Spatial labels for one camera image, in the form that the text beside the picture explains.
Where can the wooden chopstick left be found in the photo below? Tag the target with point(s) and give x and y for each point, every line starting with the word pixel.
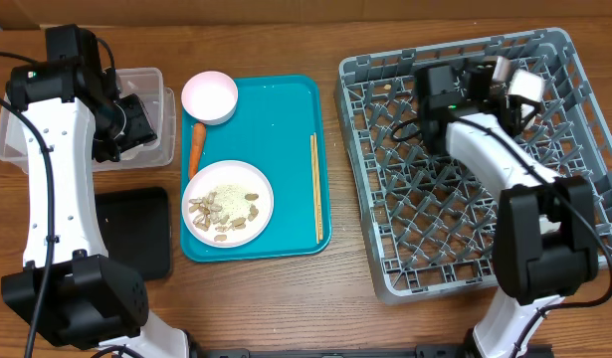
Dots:
pixel 314 199

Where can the teal serving tray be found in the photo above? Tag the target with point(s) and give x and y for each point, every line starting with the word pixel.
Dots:
pixel 271 129

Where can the wooden chopstick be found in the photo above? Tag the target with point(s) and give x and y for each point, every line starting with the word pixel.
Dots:
pixel 314 199
pixel 321 228

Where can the peanuts and rice scraps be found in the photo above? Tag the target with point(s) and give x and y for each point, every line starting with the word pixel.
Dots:
pixel 224 213

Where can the clear plastic bin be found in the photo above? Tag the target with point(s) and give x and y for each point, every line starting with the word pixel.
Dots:
pixel 159 103

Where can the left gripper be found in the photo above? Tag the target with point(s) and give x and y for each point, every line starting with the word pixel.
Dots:
pixel 141 130

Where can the white bowl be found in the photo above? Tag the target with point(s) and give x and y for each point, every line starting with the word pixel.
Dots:
pixel 525 93

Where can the pink bowl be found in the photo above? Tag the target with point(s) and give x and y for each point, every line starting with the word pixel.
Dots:
pixel 210 97

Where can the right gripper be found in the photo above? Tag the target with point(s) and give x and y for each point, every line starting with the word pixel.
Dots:
pixel 506 110

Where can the orange carrot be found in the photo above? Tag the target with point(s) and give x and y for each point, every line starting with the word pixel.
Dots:
pixel 196 149

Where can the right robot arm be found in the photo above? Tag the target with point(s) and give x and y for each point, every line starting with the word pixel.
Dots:
pixel 544 243

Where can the grey dishwasher rack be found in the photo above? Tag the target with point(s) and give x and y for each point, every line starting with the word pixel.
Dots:
pixel 427 223

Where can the black tray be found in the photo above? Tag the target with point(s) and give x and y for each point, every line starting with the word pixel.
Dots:
pixel 136 230

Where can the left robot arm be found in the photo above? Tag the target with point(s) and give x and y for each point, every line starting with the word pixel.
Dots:
pixel 69 291

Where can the wooden chopstick right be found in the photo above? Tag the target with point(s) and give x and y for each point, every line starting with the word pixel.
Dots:
pixel 321 228

